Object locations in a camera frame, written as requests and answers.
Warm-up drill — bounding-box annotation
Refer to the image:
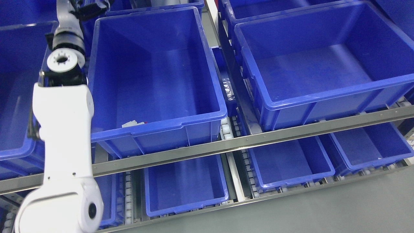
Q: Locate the grey red circuit breaker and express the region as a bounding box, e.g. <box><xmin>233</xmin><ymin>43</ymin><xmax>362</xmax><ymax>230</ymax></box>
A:
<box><xmin>121</xmin><ymin>120</ymin><xmax>147</xmax><ymax>128</ymax></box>

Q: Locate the rear blue bin right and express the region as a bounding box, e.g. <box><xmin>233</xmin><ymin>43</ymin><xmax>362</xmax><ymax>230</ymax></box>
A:
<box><xmin>218</xmin><ymin>0</ymin><xmax>352</xmax><ymax>50</ymax></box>

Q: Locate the large blue bin right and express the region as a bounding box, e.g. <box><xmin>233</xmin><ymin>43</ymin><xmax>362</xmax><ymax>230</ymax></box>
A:
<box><xmin>234</xmin><ymin>1</ymin><xmax>414</xmax><ymax>131</ymax></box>

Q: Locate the lower blue bin far right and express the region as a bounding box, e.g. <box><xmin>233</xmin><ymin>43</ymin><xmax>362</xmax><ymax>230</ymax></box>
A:
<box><xmin>319</xmin><ymin>122</ymin><xmax>413</xmax><ymax>176</ymax></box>

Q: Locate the large blue bin left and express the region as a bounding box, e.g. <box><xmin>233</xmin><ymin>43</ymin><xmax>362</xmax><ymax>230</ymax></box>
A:
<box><xmin>0</xmin><ymin>21</ymin><xmax>58</xmax><ymax>180</ymax></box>

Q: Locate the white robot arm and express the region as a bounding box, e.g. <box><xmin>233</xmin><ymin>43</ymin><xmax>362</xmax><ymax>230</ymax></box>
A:
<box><xmin>14</xmin><ymin>26</ymin><xmax>104</xmax><ymax>233</ymax></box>

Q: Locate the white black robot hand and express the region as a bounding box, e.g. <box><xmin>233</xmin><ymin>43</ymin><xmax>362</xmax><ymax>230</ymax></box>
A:
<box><xmin>57</xmin><ymin>0</ymin><xmax>115</xmax><ymax>33</ymax></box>

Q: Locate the lower blue bin right-centre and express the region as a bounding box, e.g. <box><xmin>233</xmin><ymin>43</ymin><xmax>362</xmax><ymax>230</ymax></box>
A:
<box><xmin>248</xmin><ymin>136</ymin><xmax>335</xmax><ymax>193</ymax></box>

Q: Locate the lower blue bin centre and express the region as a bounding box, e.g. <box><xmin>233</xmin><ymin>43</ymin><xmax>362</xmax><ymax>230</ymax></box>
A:
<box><xmin>144</xmin><ymin>155</ymin><xmax>229</xmax><ymax>217</ymax></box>

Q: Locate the large blue bin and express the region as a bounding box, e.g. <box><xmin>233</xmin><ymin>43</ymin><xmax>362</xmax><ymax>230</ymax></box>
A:
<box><xmin>0</xmin><ymin>21</ymin><xmax>58</xmax><ymax>180</ymax></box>
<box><xmin>88</xmin><ymin>6</ymin><xmax>227</xmax><ymax>158</ymax></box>
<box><xmin>234</xmin><ymin>1</ymin><xmax>414</xmax><ymax>131</ymax></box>

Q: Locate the rear blue bin centre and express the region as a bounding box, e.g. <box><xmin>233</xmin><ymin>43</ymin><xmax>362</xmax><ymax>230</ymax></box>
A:
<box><xmin>81</xmin><ymin>0</ymin><xmax>205</xmax><ymax>20</ymax></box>

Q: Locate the large blue bin centre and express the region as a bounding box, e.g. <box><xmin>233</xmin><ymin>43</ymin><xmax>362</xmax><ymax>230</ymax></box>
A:
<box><xmin>88</xmin><ymin>6</ymin><xmax>227</xmax><ymax>158</ymax></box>

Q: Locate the lower blue bin left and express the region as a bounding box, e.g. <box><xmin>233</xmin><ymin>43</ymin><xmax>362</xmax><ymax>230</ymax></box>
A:
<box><xmin>95</xmin><ymin>173</ymin><xmax>125</xmax><ymax>230</ymax></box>

